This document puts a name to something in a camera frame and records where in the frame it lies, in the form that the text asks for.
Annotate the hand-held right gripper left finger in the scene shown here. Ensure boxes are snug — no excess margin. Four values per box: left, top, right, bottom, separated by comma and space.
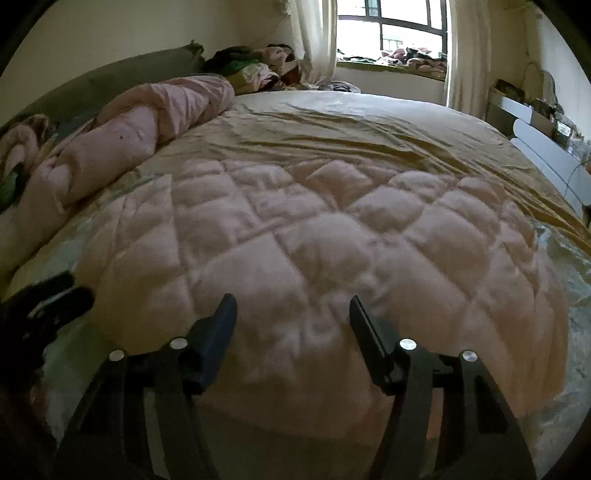
55, 294, 238, 480

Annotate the green headboard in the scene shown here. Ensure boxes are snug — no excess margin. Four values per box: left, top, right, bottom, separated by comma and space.
0, 41, 206, 134

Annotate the pile of mixed clothes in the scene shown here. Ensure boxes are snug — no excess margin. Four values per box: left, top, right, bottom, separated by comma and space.
203, 44, 315, 95

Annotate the small heap of dark clothes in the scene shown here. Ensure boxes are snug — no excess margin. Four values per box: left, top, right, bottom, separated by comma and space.
318, 80, 363, 94

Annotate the clothes heap on windowsill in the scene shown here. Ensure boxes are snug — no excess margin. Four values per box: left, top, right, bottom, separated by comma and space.
338, 46, 448, 75

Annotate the clutter of small household things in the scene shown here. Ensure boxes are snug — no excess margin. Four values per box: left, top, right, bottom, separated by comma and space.
492, 62, 591, 164

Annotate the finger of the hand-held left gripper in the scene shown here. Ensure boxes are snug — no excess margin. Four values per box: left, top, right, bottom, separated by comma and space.
18, 271, 76, 303
28, 286, 96, 330

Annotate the bed with yellow sheet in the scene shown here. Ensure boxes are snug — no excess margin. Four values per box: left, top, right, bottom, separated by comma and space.
0, 90, 591, 480

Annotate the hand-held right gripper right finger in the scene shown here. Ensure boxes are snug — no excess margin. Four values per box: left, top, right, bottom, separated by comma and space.
349, 295, 539, 480

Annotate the dark framed window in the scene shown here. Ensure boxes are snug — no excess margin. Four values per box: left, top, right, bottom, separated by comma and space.
336, 0, 451, 63

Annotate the white cabinet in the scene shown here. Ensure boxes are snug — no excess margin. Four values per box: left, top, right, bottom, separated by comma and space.
487, 85, 591, 210

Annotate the pink rolled duvet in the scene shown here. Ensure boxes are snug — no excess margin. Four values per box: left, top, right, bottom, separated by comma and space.
0, 75, 236, 278

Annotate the white lace curtain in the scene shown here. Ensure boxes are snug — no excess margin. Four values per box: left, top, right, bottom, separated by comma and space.
444, 0, 498, 121
287, 0, 341, 87

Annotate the pink and green cloth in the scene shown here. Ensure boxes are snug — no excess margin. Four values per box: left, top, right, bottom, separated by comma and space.
0, 114, 52, 210

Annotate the pink quilted coat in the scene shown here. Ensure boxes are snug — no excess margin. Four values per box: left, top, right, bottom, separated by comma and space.
74, 157, 572, 441

